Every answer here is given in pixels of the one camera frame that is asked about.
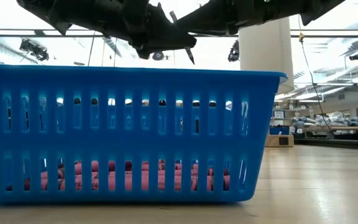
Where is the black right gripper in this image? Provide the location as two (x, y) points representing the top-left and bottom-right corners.
(175, 0), (306, 37)

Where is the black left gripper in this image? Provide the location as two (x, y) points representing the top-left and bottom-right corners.
(104, 0), (198, 60)

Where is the grey crayon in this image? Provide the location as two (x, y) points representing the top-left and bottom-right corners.
(169, 10), (196, 65)

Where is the dark ceiling track light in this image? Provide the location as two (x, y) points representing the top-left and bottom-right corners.
(227, 39), (240, 63)
(19, 39), (50, 62)

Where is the blue slotted plastic basket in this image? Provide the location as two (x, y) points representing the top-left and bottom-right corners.
(0, 63), (288, 205)

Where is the blue storage bin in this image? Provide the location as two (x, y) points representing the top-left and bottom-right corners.
(269, 126), (290, 136)

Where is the clear plastic bag pile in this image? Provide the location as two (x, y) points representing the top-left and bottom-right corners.
(292, 111), (358, 127)

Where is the black hanging cable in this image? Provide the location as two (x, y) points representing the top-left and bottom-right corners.
(297, 20), (334, 131)

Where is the black aluminium table frame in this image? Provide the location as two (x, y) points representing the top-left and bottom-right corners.
(293, 138), (358, 152)

